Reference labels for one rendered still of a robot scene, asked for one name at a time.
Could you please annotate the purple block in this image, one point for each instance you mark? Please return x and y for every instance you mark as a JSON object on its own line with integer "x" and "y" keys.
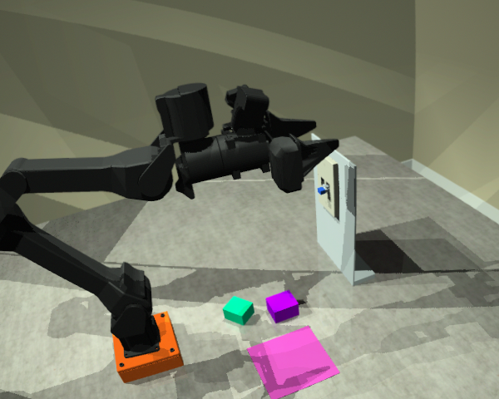
{"x": 282, "y": 306}

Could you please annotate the pink square zone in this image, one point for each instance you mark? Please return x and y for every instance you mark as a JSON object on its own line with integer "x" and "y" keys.
{"x": 291, "y": 362}

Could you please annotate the teal green block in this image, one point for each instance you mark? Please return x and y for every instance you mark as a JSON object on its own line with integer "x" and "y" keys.
{"x": 238, "y": 310}

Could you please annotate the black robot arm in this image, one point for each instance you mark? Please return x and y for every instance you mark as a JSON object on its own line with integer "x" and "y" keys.
{"x": 141, "y": 174}

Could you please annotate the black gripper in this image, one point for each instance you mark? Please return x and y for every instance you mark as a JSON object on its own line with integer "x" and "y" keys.
{"x": 290, "y": 158}

